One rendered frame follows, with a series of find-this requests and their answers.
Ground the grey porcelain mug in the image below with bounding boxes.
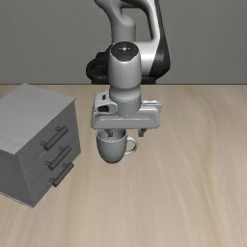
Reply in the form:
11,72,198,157
96,128,139,164

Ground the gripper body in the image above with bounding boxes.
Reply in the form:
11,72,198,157
90,91,163,130

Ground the grey cabinet with drawers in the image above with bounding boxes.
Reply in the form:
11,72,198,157
0,82,82,208

